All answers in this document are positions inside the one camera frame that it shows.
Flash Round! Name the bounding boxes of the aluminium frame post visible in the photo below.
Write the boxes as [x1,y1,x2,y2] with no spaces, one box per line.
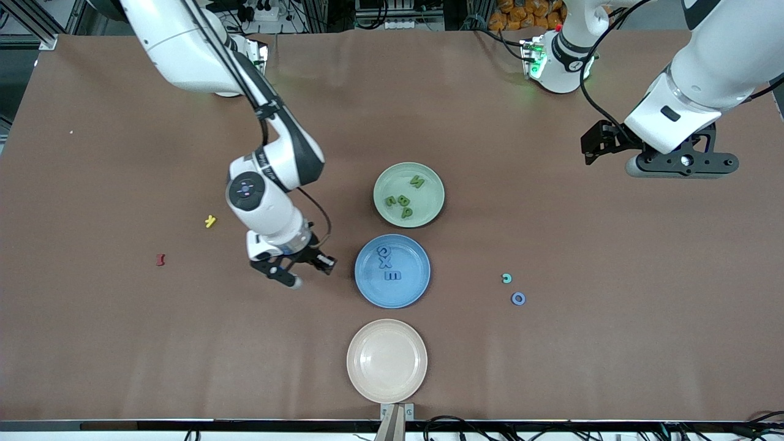
[0,0,60,51]

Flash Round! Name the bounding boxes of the beige plate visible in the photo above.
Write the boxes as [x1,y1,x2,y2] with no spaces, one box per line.
[346,318,428,404]

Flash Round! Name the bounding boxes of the bag of orange fruit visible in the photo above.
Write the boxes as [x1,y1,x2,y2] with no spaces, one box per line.
[488,0,567,32]

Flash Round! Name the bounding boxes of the black looped cable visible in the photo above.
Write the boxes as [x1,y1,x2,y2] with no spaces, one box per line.
[423,415,491,441]

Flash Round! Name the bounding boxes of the brown paper table cover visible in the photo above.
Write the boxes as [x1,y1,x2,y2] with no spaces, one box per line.
[0,28,784,423]

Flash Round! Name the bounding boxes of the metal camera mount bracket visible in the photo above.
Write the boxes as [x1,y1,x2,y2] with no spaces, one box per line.
[380,403,415,441]

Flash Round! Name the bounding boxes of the black table edge rail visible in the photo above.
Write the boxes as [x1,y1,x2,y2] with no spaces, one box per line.
[0,419,784,433]

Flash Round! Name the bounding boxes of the long white power strip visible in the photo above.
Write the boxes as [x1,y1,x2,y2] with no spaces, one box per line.
[385,18,445,32]

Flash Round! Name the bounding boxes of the blue plate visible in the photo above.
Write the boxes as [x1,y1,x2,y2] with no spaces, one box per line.
[354,234,431,309]

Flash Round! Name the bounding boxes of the white power strip with plugs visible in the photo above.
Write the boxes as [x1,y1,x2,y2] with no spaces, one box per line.
[236,0,288,22]

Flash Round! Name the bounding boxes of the pale green plate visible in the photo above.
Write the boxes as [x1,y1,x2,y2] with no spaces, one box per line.
[373,162,445,228]

